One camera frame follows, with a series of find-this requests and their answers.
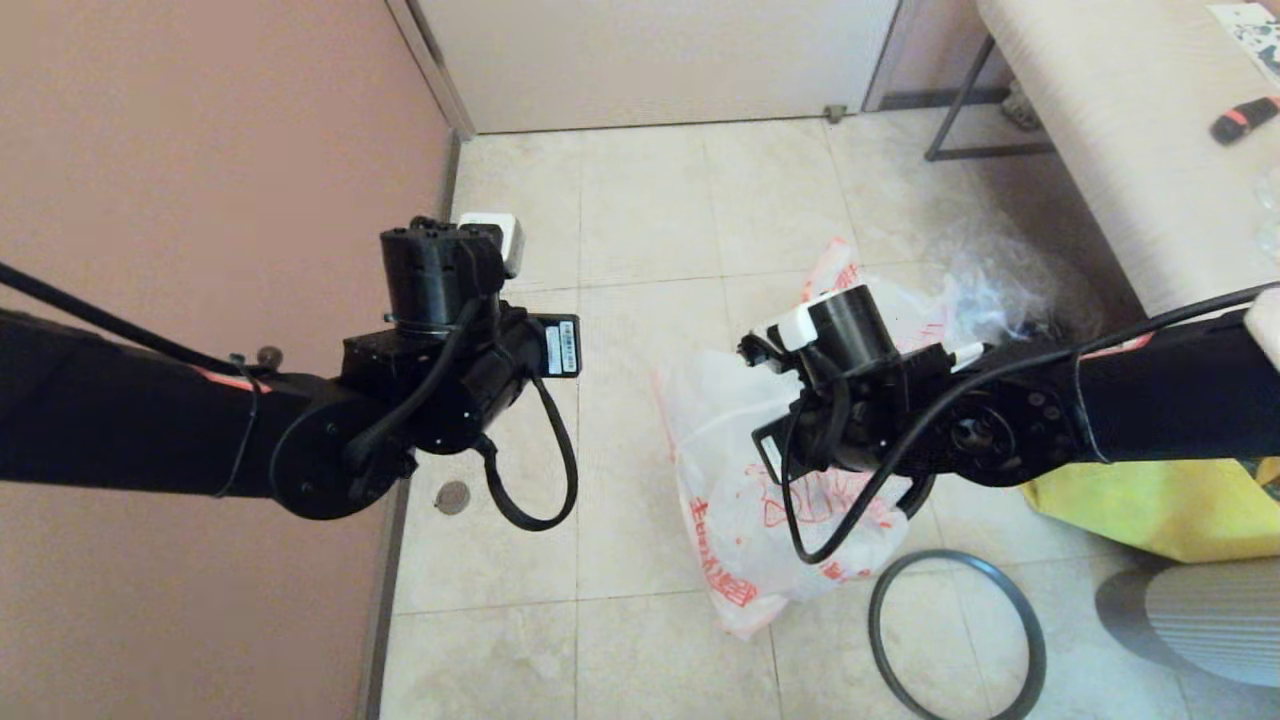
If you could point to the black-white printed paper sheet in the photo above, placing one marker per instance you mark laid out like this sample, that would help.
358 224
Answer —
1255 40

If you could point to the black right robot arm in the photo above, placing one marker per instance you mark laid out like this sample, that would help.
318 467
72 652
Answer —
1180 410

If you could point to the crumpled clear plastic wrap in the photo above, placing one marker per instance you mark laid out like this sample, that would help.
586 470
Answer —
1270 215

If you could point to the new white orange-print bag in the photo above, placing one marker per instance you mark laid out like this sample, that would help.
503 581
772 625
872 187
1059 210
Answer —
730 520

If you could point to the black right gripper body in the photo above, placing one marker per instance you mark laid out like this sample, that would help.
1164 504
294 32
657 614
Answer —
870 420

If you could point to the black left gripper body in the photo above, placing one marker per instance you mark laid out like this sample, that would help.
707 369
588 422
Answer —
470 390

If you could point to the black metal table frame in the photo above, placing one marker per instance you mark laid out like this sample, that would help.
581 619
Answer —
959 103

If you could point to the white door panel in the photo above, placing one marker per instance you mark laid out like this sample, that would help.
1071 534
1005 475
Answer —
650 60

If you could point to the black orange marker pen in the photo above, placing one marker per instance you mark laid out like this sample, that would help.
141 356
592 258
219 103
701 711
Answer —
1240 120

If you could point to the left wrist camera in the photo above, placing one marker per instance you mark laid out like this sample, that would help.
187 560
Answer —
430 270

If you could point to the clear plastic bag dark contents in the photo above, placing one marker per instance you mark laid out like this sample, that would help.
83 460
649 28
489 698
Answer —
1010 285

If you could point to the grey door frame strip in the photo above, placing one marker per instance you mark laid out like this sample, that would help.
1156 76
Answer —
888 50
437 75

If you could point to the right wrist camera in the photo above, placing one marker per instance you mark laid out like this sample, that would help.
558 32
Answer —
850 320

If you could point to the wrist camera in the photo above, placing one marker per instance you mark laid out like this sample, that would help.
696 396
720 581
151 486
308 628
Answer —
430 270
850 320

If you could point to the yellow fabric tote bag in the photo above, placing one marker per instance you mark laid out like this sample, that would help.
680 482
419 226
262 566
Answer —
1180 520

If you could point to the small metal door foot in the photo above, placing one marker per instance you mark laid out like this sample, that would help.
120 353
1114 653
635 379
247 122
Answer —
835 113

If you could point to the grey ribbed round object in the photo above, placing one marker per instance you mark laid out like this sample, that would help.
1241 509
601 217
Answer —
1210 620

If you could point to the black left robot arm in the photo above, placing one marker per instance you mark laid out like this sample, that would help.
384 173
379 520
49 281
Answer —
100 420

